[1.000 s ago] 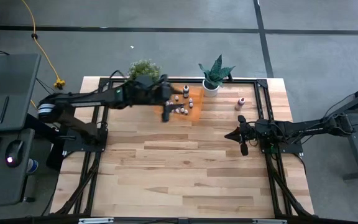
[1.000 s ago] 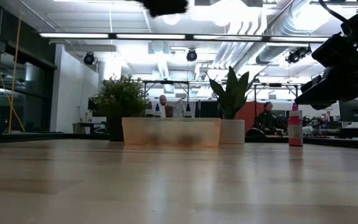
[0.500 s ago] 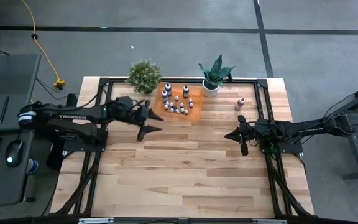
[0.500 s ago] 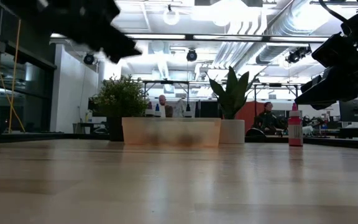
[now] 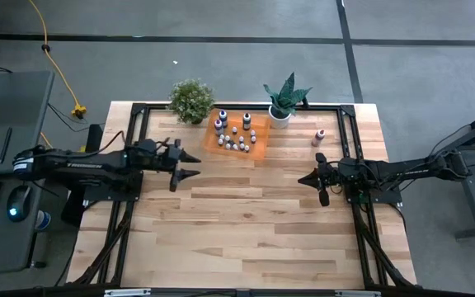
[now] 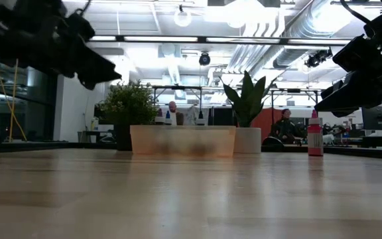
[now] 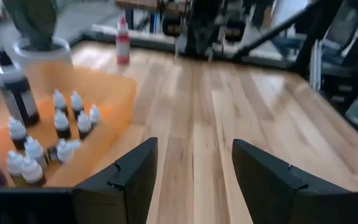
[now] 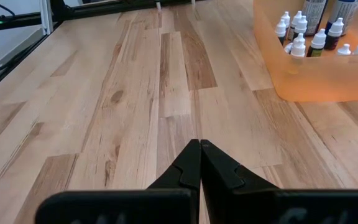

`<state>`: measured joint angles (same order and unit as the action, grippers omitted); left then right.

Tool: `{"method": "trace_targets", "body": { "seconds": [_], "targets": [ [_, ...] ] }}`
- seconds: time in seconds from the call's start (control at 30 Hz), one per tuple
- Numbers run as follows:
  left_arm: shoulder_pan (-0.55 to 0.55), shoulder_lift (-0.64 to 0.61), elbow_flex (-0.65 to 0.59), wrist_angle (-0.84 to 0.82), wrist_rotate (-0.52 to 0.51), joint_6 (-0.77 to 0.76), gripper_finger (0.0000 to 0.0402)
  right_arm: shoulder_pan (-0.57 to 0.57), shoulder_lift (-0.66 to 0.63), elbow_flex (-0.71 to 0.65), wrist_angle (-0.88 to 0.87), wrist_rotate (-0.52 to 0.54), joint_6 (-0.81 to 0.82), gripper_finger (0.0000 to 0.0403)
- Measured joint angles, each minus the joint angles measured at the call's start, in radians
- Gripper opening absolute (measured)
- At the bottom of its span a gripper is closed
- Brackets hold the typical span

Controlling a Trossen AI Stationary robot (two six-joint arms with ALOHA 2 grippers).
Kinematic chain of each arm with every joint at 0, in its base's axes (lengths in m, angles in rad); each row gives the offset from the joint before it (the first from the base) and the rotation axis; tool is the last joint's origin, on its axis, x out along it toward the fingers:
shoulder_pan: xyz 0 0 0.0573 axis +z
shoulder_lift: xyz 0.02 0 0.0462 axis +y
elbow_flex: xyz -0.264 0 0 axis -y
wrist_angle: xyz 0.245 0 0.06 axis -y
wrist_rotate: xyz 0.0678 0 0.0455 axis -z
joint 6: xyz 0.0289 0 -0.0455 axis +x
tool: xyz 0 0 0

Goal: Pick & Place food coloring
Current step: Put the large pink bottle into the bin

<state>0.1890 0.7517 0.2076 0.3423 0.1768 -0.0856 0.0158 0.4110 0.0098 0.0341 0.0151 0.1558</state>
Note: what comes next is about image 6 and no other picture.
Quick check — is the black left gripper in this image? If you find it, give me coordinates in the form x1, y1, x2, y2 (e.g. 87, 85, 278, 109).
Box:
0, 13, 122, 91

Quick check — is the large pink food coloring bottle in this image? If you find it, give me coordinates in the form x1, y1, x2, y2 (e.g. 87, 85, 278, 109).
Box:
306, 109, 324, 157

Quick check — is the black monitor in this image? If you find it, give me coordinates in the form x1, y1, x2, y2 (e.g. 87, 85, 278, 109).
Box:
361, 104, 382, 131

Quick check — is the black desk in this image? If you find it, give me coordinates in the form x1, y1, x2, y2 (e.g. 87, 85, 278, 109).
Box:
359, 135, 382, 150

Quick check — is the black ceiling spotlight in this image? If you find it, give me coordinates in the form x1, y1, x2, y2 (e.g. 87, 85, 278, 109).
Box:
198, 52, 212, 66
304, 48, 334, 69

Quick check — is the bushy green potted plant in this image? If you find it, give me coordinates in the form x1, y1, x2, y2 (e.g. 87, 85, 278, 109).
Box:
98, 78, 161, 152

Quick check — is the person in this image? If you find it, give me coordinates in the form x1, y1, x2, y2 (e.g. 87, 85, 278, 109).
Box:
270, 108, 306, 145
168, 100, 185, 126

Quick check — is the orange partition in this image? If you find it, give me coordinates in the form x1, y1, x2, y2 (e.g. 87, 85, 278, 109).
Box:
251, 108, 290, 133

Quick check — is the white globe lamp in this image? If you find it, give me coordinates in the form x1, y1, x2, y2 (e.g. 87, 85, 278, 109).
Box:
173, 5, 192, 28

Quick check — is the snake plant in white pot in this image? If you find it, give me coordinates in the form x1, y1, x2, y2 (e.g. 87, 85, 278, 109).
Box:
219, 70, 278, 155

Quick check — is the orange translucent plastic bin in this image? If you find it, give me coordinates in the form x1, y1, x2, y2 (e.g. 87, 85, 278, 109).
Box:
129, 125, 237, 159

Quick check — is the long white light bar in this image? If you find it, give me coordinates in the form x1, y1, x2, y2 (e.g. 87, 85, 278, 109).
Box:
90, 34, 351, 46

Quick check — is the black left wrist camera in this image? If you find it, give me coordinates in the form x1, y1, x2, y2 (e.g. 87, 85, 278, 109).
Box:
56, 11, 96, 44

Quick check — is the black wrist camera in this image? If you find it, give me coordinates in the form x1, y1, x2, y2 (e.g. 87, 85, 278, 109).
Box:
332, 32, 382, 70
56, 11, 96, 44

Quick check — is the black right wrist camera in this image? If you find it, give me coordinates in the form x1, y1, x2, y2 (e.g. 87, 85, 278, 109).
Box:
332, 32, 382, 70

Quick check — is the black metal frame stand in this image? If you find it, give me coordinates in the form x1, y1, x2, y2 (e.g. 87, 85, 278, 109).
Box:
269, 88, 320, 131
151, 85, 204, 112

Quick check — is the yellow extension cord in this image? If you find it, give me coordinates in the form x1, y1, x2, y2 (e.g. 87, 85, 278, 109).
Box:
0, 52, 29, 142

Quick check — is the black right camera cable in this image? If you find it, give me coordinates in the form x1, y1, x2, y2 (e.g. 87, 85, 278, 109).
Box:
339, 0, 377, 27

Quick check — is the silver ventilation duct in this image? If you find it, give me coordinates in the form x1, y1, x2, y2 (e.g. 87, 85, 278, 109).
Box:
225, 0, 371, 79

